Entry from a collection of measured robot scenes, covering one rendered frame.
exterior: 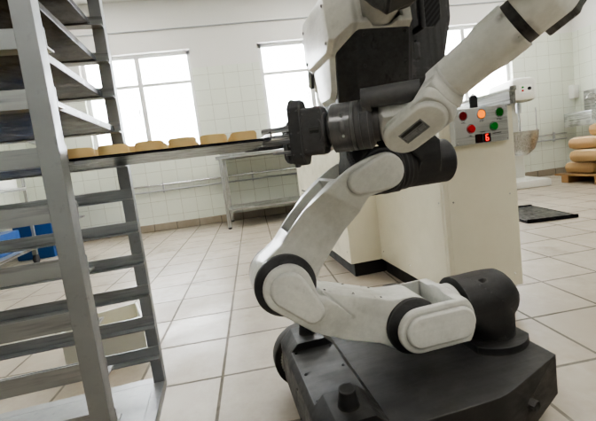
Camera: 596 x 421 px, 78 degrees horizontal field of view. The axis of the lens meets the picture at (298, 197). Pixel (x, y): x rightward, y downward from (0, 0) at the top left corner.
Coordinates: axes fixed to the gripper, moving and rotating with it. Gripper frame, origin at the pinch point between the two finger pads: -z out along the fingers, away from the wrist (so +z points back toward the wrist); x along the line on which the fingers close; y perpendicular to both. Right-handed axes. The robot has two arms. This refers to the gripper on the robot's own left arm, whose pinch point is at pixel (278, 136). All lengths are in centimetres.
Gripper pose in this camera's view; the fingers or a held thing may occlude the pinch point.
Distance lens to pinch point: 72.0
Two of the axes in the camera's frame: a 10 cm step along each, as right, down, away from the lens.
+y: -2.9, 1.3, -9.5
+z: 9.5, -0.8, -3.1
